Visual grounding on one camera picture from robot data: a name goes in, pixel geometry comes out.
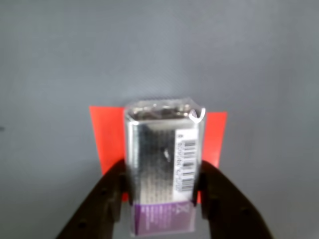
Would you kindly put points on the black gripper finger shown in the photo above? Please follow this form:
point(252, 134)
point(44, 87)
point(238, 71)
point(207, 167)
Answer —
point(229, 211)
point(99, 204)

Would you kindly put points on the silver purple nine-volt battery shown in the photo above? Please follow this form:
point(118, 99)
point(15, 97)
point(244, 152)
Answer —
point(159, 161)

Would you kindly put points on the red tape patch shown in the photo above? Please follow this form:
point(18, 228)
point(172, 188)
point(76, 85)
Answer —
point(107, 134)

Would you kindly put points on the grey table mat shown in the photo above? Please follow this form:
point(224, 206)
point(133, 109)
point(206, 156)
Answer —
point(159, 49)

